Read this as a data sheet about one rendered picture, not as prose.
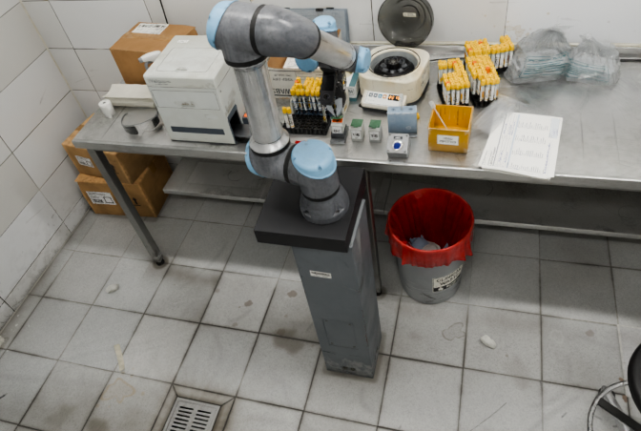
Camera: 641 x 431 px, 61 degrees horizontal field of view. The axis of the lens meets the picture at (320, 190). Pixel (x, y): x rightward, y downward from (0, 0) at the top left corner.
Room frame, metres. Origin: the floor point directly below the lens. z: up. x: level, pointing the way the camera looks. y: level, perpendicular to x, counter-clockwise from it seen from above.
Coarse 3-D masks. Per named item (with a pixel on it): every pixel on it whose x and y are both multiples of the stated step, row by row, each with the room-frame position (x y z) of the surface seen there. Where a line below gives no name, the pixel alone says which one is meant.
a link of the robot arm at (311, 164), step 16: (304, 144) 1.16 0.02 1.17; (320, 144) 1.15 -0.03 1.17; (288, 160) 1.13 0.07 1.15; (304, 160) 1.10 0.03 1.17; (320, 160) 1.09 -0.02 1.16; (288, 176) 1.11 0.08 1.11; (304, 176) 1.08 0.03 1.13; (320, 176) 1.07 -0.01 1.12; (336, 176) 1.10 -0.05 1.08; (304, 192) 1.09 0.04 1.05; (320, 192) 1.07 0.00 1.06
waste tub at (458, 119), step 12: (444, 108) 1.45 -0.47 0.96; (456, 108) 1.43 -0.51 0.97; (468, 108) 1.41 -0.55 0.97; (432, 120) 1.42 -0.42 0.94; (444, 120) 1.45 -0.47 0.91; (456, 120) 1.43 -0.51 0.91; (468, 120) 1.41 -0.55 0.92; (432, 132) 1.34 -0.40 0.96; (444, 132) 1.33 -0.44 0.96; (456, 132) 1.31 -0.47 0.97; (468, 132) 1.29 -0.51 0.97; (432, 144) 1.34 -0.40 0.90; (444, 144) 1.33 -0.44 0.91; (456, 144) 1.31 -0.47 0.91
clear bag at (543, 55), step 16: (544, 32) 1.66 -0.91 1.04; (560, 32) 1.64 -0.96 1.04; (528, 48) 1.65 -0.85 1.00; (544, 48) 1.62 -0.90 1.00; (560, 48) 1.62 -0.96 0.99; (512, 64) 1.68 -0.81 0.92; (528, 64) 1.61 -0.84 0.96; (544, 64) 1.60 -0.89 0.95; (560, 64) 1.59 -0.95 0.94; (512, 80) 1.62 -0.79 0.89; (528, 80) 1.60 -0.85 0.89; (544, 80) 1.59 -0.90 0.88
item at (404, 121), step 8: (392, 112) 1.47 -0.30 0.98; (400, 112) 1.46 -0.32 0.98; (408, 112) 1.45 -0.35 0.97; (416, 112) 1.44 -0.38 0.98; (392, 120) 1.46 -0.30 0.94; (400, 120) 1.46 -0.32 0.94; (408, 120) 1.45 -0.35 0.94; (416, 120) 1.44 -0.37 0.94; (392, 128) 1.46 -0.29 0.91; (400, 128) 1.46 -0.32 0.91; (408, 128) 1.45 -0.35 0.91; (416, 128) 1.44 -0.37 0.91; (416, 136) 1.43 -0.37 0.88
